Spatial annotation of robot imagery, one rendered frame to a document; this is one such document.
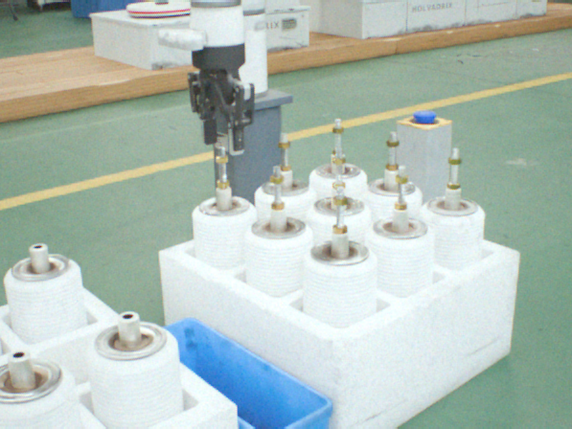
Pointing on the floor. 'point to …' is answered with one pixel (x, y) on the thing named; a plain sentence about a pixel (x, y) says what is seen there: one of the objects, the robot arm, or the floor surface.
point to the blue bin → (249, 380)
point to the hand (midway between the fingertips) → (222, 140)
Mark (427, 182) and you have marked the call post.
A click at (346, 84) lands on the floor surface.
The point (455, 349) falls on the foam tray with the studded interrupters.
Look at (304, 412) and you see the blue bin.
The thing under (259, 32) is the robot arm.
